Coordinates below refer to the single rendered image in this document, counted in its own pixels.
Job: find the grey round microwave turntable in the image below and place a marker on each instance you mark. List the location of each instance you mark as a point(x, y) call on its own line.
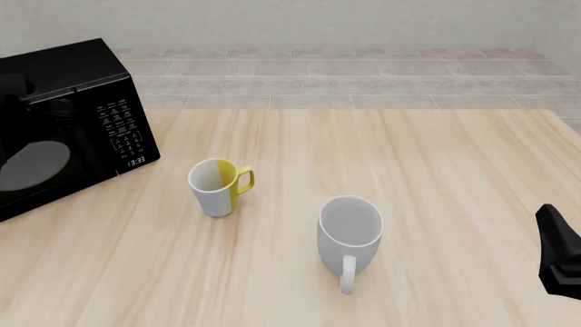
point(36, 165)

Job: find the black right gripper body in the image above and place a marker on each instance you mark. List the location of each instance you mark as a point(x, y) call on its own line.
point(565, 281)

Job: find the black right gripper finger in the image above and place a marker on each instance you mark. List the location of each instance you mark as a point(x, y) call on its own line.
point(556, 235)

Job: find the white and yellow mug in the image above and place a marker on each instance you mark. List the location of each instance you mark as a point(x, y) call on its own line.
point(213, 197)

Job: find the black microwave oven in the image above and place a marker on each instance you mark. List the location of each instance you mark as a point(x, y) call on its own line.
point(109, 102)

